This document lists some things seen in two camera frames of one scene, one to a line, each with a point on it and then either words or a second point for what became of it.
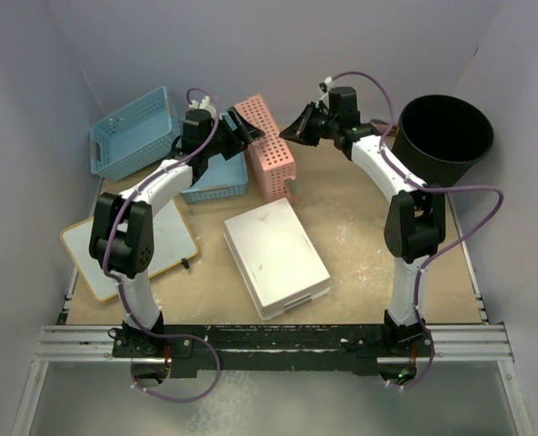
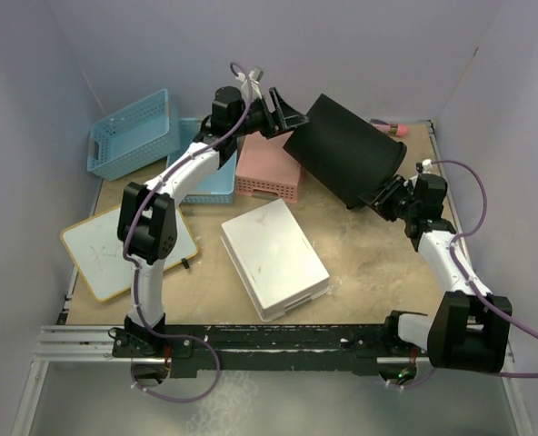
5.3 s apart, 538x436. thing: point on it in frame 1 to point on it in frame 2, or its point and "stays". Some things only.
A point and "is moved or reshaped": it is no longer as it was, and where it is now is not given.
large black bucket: x=439 y=138 to x=343 y=152
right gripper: x=301 y=130 to x=381 y=197
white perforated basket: x=278 y=264 stays
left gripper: x=240 y=138 to x=284 y=118
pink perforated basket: x=270 y=156 is moved or reshaped
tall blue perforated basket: x=134 y=138 stays
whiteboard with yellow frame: x=174 y=242 stays
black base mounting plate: x=196 y=351 stays
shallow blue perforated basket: x=224 y=179 is moved or reshaped
